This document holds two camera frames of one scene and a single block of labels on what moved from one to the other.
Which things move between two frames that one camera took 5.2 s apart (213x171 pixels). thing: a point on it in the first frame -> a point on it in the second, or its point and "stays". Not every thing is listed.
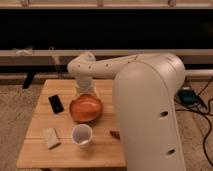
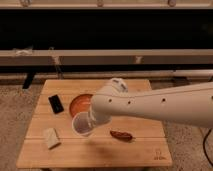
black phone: x=56 y=104 stays
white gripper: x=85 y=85 -> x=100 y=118
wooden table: x=48 y=140 stays
